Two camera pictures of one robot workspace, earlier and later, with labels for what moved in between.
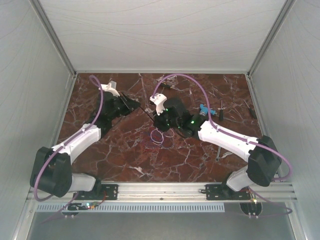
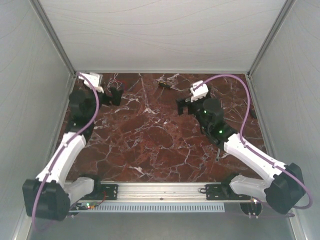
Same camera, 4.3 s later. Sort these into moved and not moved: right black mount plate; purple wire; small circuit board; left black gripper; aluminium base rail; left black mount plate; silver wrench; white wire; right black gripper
Moved: left black gripper; purple wire; right black gripper; white wire
Not moved: right black mount plate; small circuit board; left black mount plate; aluminium base rail; silver wrench
